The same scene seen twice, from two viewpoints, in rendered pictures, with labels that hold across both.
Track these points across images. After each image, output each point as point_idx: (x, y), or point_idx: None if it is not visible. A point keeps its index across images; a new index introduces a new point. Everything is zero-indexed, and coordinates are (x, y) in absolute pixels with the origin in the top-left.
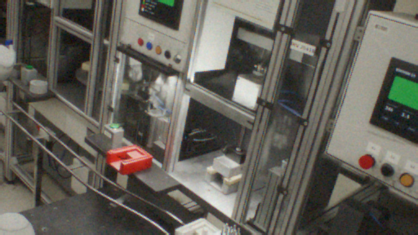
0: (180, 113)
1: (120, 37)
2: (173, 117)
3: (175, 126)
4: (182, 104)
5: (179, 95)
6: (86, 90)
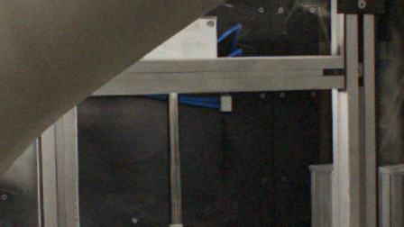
0: (77, 167)
1: None
2: (53, 197)
3: (69, 223)
4: (76, 135)
5: None
6: None
